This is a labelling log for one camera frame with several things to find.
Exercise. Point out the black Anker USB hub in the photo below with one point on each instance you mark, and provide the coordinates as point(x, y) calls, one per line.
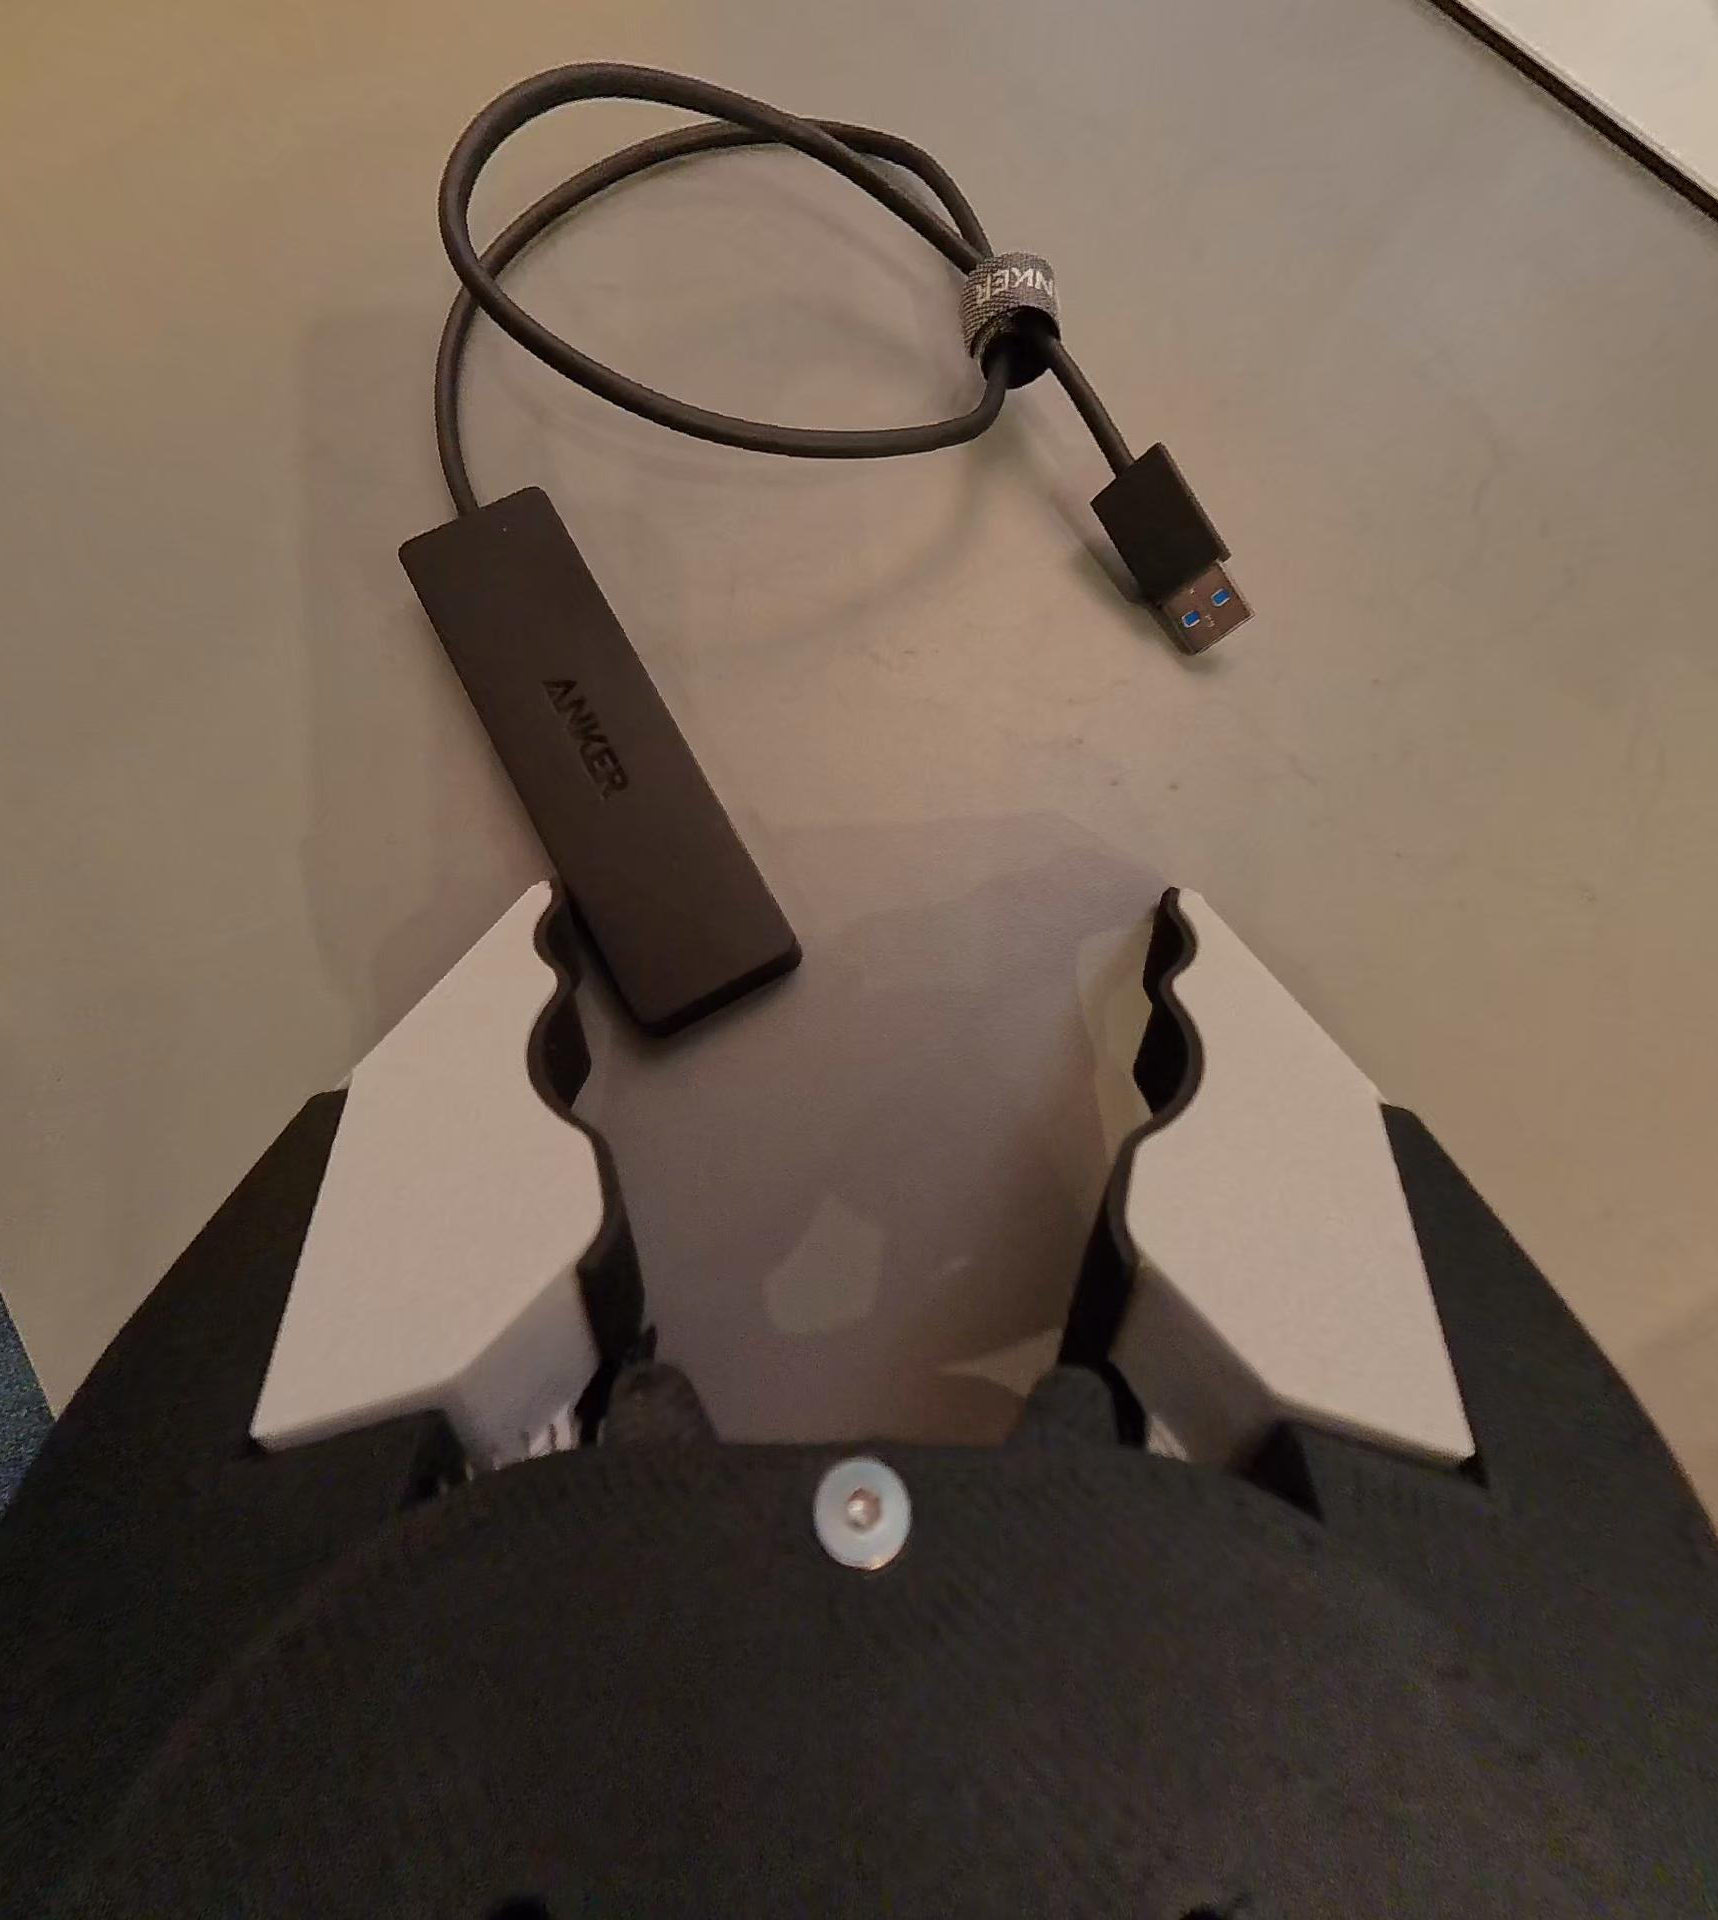
point(1167, 526)

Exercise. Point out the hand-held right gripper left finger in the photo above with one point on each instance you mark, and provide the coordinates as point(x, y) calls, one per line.
point(439, 1200)

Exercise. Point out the white document stand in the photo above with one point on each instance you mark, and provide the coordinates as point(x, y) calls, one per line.
point(1670, 92)

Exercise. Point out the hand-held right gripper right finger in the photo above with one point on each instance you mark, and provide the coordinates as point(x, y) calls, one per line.
point(1280, 1231)

